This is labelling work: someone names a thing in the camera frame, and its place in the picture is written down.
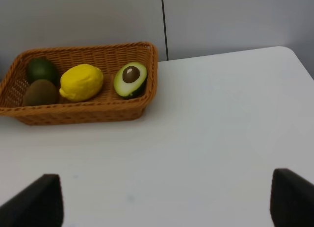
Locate halved avocado with pit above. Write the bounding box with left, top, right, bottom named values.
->
left=113, top=62, right=148, bottom=99

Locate yellow lemon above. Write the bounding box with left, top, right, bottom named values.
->
left=59, top=64, right=104, bottom=102

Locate green lime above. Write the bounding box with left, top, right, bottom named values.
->
left=26, top=57, right=60, bottom=86

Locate orange wicker basket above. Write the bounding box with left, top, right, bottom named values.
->
left=0, top=42, right=158, bottom=126

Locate brown kiwi fruit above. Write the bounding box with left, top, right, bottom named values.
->
left=22, top=79, right=59, bottom=106

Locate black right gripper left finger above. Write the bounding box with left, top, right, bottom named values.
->
left=0, top=174, right=64, bottom=227

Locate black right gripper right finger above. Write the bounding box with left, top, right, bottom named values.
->
left=270, top=168, right=314, bottom=227

